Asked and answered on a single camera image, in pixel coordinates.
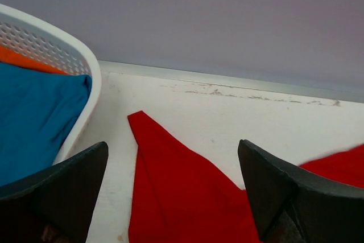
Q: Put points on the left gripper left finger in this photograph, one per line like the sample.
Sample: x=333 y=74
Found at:
x=55 y=204

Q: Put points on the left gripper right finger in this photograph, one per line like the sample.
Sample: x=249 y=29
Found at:
x=291 y=204

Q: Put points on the red t shirt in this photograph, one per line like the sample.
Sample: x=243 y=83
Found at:
x=180 y=196

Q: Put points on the blue t shirt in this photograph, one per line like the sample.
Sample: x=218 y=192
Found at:
x=38 y=111

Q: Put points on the orange t shirt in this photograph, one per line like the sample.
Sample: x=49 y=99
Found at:
x=11 y=57

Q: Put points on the white plastic laundry basket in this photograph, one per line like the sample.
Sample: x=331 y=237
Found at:
x=43 y=42

